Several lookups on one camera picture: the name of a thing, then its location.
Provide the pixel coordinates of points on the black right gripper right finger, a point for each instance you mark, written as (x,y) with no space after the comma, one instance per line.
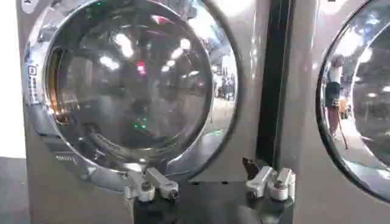
(271,182)

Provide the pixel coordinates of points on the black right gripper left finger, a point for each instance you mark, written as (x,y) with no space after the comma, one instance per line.
(152,184)

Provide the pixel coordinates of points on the grey dryer with sticker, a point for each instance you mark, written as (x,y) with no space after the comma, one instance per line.
(250,91)

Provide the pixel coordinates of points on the round glass door with sticker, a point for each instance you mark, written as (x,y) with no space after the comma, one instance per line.
(131,88)

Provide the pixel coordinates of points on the round glass dryer door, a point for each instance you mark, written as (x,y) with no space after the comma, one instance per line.
(356,100)

